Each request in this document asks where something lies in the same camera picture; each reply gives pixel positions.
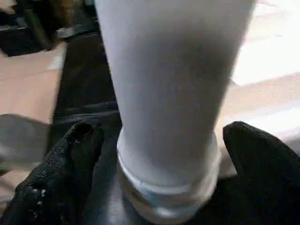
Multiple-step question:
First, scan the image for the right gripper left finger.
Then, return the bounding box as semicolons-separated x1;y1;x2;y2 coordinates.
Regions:
0;121;105;225

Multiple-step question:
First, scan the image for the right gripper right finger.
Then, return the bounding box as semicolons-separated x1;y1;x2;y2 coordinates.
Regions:
210;121;300;225

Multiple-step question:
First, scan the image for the white plastic table top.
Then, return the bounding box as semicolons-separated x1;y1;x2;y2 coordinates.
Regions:
117;0;300;225

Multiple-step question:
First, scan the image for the white plastic table leg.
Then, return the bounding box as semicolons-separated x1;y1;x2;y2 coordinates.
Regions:
93;0;256;198

